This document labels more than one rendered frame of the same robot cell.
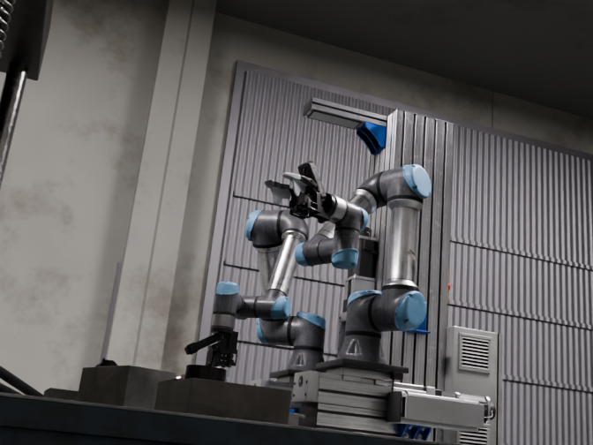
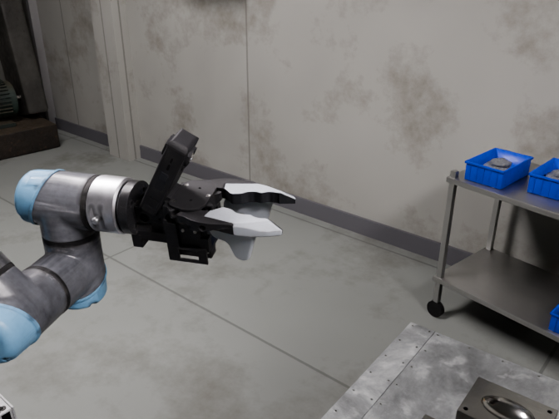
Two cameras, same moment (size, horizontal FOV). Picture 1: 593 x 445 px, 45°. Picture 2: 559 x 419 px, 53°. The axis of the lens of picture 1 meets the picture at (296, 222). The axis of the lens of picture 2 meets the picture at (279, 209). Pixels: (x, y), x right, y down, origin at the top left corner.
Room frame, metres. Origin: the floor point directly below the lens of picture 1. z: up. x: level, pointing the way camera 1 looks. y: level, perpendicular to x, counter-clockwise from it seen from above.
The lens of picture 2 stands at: (2.11, 0.58, 1.74)
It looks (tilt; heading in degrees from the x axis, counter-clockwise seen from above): 25 degrees down; 238
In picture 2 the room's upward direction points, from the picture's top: straight up
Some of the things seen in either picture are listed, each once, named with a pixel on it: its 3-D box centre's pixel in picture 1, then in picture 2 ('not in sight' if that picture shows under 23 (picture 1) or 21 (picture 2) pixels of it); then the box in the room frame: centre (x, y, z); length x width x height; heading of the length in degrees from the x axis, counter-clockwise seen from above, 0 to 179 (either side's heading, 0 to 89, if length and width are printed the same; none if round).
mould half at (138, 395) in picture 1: (191, 402); not in sight; (1.87, 0.22, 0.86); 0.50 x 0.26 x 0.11; 128
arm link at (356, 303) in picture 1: (366, 313); not in sight; (2.26, -0.25, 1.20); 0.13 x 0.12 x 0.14; 44
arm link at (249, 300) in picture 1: (242, 306); not in sight; (2.40, 0.15, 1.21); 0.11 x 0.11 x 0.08; 70
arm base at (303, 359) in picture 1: (307, 361); not in sight; (2.74, -0.10, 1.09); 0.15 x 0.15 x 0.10
